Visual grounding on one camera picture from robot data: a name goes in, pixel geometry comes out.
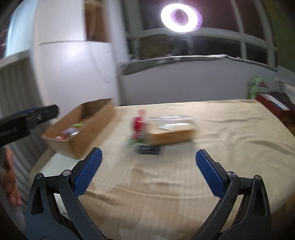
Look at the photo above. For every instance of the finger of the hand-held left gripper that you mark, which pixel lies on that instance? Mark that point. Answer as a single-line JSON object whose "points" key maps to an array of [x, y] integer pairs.
{"points": [[46, 113]]}

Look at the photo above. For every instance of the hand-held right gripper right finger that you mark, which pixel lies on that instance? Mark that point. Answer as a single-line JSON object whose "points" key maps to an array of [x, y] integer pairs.
{"points": [[210, 175]]}

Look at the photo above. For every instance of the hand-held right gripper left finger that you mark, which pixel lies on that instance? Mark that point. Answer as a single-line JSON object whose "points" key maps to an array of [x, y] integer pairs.
{"points": [[89, 170]]}

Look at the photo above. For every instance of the small red snack packet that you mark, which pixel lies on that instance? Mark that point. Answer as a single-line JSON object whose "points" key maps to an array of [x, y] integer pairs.
{"points": [[60, 138]]}

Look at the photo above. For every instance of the grey purple snack packet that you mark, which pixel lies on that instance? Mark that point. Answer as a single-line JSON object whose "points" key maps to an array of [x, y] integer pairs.
{"points": [[70, 132]]}

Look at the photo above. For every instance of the green snack packet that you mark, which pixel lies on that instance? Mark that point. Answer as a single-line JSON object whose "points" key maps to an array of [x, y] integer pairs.
{"points": [[79, 125]]}

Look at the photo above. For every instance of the cardboard box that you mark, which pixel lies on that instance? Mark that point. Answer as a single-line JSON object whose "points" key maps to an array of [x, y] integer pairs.
{"points": [[92, 133]]}

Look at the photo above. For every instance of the clear-top brown snack packet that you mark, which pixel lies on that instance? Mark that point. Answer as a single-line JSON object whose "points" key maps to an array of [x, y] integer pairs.
{"points": [[170, 137]]}

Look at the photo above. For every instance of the black snack packet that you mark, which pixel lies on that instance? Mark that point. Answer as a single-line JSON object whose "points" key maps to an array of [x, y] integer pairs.
{"points": [[147, 150]]}

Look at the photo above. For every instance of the dark red candy packet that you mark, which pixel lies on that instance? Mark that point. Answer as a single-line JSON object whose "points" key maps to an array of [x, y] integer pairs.
{"points": [[139, 123]]}

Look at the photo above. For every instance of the person's left hand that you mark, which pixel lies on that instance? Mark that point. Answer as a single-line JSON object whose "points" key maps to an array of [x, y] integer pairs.
{"points": [[10, 180]]}

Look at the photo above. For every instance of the red box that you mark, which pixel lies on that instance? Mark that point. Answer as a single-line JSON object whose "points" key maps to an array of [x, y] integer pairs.
{"points": [[267, 101]]}

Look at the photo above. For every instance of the green gift bag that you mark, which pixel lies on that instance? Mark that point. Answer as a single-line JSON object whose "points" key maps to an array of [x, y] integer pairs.
{"points": [[253, 88]]}

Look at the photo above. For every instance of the grey windowsill cushion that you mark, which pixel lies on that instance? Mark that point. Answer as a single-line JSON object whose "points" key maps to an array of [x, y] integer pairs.
{"points": [[143, 67], [202, 57]]}

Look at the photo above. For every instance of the patterned woven cushion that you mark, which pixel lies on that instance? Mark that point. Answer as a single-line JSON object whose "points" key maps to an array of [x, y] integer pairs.
{"points": [[154, 46]]}

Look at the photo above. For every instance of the white window frame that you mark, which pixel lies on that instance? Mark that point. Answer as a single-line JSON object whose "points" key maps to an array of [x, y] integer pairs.
{"points": [[241, 30]]}

